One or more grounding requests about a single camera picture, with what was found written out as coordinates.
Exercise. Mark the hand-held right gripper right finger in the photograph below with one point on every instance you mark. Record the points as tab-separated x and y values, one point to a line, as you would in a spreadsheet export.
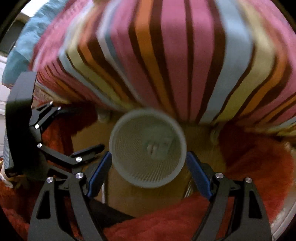
198	176

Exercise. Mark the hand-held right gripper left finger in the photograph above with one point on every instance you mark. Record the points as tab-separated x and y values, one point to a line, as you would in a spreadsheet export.
99	176

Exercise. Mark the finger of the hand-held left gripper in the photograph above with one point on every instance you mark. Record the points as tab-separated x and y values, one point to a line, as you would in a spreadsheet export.
69	158
44	115

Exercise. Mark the white mesh wastebasket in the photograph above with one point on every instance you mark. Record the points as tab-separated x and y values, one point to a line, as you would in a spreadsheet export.
129	172

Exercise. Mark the floral patterned cloth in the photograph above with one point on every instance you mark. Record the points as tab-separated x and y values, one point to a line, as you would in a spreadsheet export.
44	93

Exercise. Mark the white cabinet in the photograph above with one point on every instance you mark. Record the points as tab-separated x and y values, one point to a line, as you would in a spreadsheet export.
2	97

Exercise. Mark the small pale wrapper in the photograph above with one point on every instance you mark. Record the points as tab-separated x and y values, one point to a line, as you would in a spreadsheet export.
159	148

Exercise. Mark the white bed leg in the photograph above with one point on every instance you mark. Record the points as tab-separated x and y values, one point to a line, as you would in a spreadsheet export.
104	116

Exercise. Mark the light blue cloth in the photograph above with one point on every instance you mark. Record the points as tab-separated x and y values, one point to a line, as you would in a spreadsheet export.
23	46

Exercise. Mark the striped bed sheet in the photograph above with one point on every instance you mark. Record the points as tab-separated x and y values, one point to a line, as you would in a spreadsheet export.
175	58

